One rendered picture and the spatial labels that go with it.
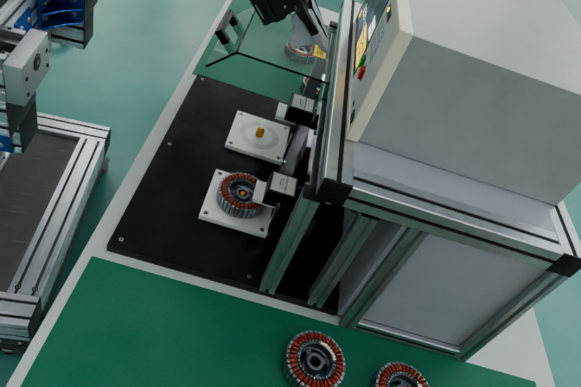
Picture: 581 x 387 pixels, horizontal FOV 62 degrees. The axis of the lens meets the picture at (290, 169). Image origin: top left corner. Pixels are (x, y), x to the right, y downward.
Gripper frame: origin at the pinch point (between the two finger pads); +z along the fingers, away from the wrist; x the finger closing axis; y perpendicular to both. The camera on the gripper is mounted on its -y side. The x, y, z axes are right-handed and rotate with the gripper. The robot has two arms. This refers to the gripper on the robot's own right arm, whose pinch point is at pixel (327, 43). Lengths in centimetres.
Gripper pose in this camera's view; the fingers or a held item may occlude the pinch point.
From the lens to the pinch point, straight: 87.7
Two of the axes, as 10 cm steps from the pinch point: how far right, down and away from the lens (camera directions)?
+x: -1.3, 6.6, -7.4
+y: -8.7, 2.8, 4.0
